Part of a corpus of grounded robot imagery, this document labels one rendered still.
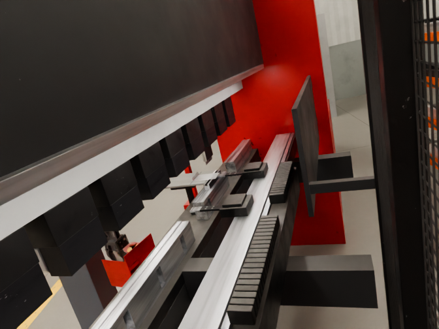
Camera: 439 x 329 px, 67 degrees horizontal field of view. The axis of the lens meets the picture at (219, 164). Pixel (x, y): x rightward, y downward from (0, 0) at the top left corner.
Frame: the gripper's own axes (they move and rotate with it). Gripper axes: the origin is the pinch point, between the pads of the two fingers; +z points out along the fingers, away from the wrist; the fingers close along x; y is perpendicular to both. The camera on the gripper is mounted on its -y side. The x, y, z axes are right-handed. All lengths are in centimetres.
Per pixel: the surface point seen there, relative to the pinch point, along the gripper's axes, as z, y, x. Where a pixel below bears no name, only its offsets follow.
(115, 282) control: 7.8, -2.8, -4.7
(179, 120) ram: -57, 47, 19
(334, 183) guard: -19, 101, 24
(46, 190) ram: -57, 58, -53
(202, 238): -7.1, 46.1, 7.8
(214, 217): -8, 43, 26
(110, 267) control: -0.7, -2.1, -4.7
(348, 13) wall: -113, 49, 789
